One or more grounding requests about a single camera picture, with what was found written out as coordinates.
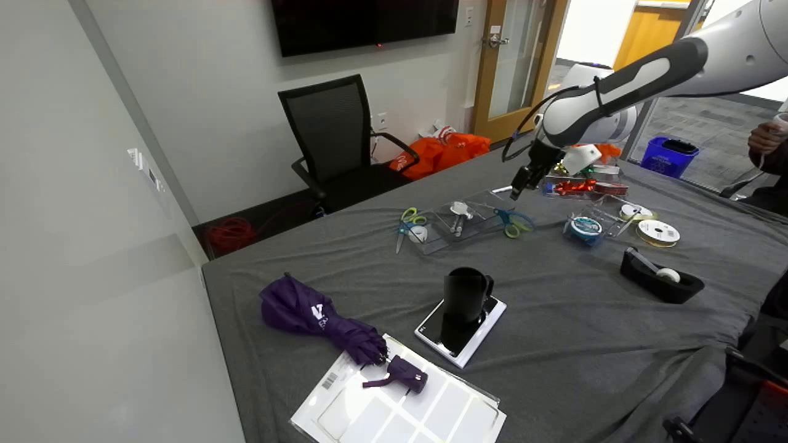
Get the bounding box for blue bin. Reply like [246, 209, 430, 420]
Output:
[639, 139, 698, 178]

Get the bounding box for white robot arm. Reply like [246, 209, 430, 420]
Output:
[512, 0, 788, 198]

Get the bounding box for orange bag on floor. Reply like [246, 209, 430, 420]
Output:
[385, 133, 491, 180]

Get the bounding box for white square tray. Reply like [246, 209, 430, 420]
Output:
[413, 298, 506, 369]

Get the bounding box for black mesh office chair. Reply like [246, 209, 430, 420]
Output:
[277, 74, 420, 214]

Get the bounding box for black tape dispenser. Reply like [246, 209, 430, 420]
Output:
[619, 250, 703, 304]

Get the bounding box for purple folded umbrella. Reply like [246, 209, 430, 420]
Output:
[260, 273, 429, 394]

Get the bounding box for white ribbon spool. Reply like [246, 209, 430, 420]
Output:
[619, 203, 651, 223]
[635, 219, 682, 250]

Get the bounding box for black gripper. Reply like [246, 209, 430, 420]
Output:
[510, 141, 563, 203]

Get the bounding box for clear container with scissors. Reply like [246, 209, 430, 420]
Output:
[409, 194, 513, 255]

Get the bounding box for white grid paper sheet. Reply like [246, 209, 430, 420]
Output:
[291, 335, 506, 443]

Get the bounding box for teal ribbon spool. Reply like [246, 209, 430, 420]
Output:
[563, 214, 603, 250]

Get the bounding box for green yellow scissors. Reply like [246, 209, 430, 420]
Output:
[394, 207, 429, 251]

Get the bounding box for grey table cloth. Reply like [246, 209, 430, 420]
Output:
[204, 155, 788, 443]

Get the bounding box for green blue scissors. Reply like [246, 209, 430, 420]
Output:
[495, 209, 531, 239]

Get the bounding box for wall mounted television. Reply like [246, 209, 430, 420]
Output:
[270, 0, 461, 58]

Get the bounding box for white ribbon spool right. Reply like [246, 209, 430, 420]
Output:
[619, 203, 651, 223]

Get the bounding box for white ribbon spool left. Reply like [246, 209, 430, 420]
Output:
[635, 219, 682, 250]

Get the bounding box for black mug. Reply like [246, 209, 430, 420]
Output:
[441, 266, 495, 356]

